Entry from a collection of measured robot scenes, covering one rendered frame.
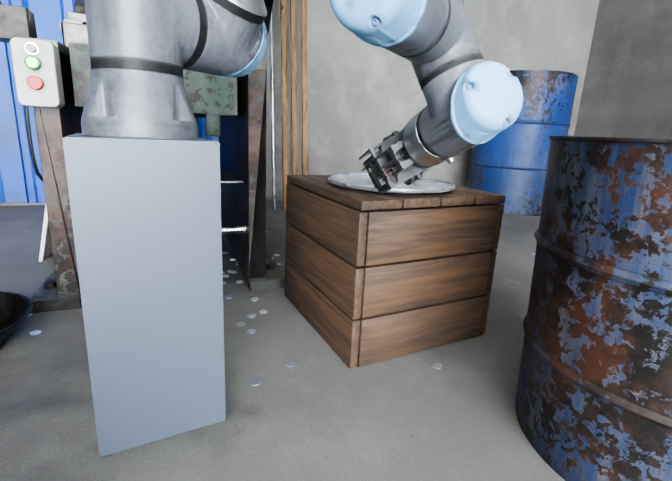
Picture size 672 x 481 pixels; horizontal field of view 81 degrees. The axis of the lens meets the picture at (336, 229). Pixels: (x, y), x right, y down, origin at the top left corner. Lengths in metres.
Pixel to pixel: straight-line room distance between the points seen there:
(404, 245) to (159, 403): 0.50
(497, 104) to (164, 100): 0.41
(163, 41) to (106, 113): 0.12
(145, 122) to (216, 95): 0.62
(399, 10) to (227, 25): 0.38
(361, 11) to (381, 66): 2.56
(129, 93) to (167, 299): 0.28
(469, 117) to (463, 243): 0.50
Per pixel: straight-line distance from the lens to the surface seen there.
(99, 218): 0.58
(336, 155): 2.76
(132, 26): 0.61
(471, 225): 0.91
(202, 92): 1.18
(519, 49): 3.65
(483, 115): 0.44
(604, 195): 0.58
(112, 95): 0.60
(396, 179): 0.62
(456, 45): 0.48
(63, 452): 0.77
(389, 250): 0.78
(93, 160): 0.56
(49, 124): 1.15
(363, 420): 0.74
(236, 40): 0.70
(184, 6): 0.65
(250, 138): 1.13
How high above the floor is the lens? 0.47
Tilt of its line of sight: 14 degrees down
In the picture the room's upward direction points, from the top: 3 degrees clockwise
